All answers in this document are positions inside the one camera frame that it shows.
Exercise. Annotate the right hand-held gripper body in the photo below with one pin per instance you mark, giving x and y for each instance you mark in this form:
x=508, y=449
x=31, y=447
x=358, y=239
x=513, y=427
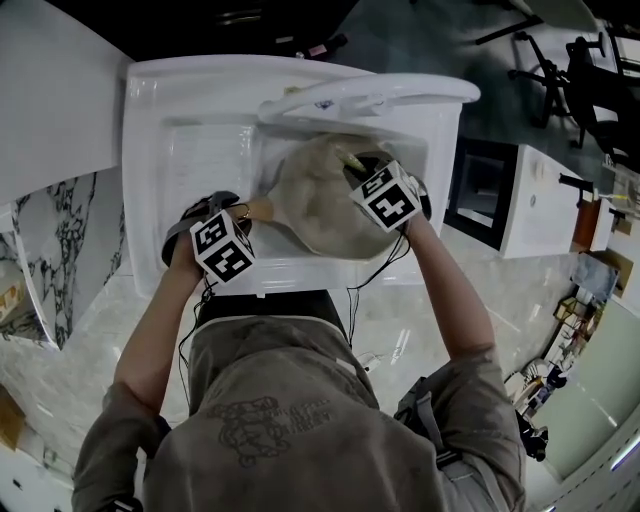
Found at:
x=385, y=200

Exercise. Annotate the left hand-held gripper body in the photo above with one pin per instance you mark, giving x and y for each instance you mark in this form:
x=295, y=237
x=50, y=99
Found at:
x=222, y=247

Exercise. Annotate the yellow-green sponge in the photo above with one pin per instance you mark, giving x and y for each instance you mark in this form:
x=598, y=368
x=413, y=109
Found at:
x=351, y=159

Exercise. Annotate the person's right forearm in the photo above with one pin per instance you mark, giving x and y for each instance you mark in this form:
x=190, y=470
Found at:
x=450, y=290

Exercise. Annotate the person's left forearm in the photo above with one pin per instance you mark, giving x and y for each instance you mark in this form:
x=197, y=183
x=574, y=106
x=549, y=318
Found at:
x=155, y=340

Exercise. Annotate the grey sticker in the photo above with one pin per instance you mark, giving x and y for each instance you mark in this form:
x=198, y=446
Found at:
x=324, y=104

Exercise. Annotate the white curved faucet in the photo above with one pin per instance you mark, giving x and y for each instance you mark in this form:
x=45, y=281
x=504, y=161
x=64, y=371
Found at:
x=400, y=87

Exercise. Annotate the white ceramic sink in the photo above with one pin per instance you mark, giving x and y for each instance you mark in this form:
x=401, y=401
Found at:
x=145, y=175

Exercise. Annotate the person's dark trousers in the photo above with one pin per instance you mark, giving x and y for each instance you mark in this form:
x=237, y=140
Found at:
x=280, y=305

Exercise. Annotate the yellow sticker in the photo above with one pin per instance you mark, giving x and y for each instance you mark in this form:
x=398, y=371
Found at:
x=291, y=90

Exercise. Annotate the marble pattern counter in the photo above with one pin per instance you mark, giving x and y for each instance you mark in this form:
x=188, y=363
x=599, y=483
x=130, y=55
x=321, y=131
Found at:
x=75, y=240

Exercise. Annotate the white rectangular washbasin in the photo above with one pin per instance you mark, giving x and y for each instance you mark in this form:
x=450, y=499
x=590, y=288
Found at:
x=545, y=215

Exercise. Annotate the black faucet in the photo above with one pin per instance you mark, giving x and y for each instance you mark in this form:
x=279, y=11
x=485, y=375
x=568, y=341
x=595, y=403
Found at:
x=575, y=184

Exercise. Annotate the white cabinet block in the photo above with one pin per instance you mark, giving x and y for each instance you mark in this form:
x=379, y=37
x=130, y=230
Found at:
x=50, y=100

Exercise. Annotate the wooden cabinet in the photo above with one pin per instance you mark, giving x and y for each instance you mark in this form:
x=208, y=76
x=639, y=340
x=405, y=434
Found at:
x=586, y=225

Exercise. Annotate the person's grey printed shirt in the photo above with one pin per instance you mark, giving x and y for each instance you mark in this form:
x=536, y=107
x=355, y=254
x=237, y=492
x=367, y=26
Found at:
x=300, y=440

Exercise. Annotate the black mesh office chair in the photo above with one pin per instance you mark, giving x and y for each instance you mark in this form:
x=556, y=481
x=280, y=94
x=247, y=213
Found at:
x=585, y=85

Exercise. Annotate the grey stone slab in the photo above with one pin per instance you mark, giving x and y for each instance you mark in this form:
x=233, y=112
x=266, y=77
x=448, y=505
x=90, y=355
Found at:
x=597, y=275

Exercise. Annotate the black frame stand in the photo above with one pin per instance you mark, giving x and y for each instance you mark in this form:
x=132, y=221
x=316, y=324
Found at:
x=480, y=155

